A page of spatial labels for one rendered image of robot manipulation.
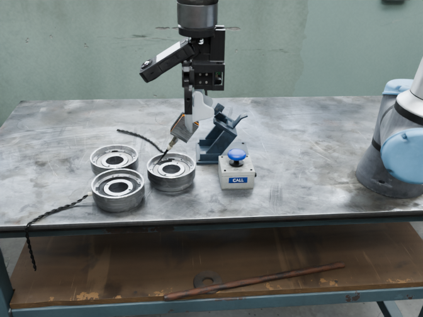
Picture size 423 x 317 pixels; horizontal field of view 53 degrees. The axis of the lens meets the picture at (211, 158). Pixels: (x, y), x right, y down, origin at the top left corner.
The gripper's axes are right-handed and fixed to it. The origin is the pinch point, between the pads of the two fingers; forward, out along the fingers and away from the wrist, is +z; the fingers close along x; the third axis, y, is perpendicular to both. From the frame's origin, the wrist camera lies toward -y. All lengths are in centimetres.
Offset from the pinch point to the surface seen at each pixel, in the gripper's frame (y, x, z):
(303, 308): 43, 29, 93
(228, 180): 8.6, -5.5, 10.7
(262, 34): 41, 161, 23
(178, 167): -2.1, -0.2, 10.8
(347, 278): 39, -8, 38
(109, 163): -18.0, 3.4, 11.9
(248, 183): 13.0, -5.3, 11.9
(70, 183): -25.3, -2.8, 13.1
